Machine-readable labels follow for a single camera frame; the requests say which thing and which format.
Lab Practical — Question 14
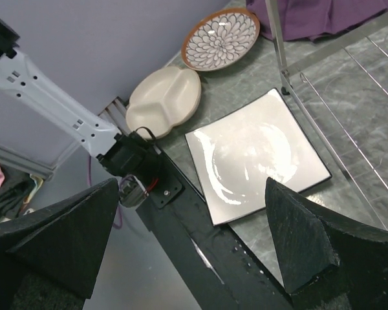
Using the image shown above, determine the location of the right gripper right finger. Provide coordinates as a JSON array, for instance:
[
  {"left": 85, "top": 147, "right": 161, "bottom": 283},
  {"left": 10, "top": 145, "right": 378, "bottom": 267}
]
[{"left": 265, "top": 178, "right": 388, "bottom": 309}]

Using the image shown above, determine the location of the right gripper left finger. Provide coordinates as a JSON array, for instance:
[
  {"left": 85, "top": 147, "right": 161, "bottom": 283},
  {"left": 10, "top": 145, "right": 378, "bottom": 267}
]
[{"left": 0, "top": 178, "right": 119, "bottom": 309}]

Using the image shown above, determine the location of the square cream plate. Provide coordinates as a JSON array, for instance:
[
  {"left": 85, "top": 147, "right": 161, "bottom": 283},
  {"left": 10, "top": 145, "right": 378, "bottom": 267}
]
[{"left": 185, "top": 88, "right": 332, "bottom": 225}]

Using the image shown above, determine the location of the cream round bowl plate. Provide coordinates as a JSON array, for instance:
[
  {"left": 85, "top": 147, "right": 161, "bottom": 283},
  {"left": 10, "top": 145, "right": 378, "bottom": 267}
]
[{"left": 125, "top": 67, "right": 201, "bottom": 140}]

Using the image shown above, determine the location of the floral patterned plate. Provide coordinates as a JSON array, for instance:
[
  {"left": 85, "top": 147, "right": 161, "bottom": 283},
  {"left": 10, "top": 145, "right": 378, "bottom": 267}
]
[{"left": 180, "top": 8, "right": 260, "bottom": 72}]

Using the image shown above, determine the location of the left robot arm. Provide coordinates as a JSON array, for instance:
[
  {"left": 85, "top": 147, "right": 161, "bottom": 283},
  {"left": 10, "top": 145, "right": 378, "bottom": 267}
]
[{"left": 0, "top": 19, "right": 161, "bottom": 189}]

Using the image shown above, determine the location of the metal dish rack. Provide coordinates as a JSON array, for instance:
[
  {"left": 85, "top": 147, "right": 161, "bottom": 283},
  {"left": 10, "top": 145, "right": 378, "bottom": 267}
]
[{"left": 265, "top": 1, "right": 388, "bottom": 230}]

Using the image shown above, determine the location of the purple cloth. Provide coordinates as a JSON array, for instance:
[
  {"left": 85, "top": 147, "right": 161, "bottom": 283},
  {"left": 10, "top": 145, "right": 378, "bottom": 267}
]
[{"left": 245, "top": 0, "right": 388, "bottom": 42}]

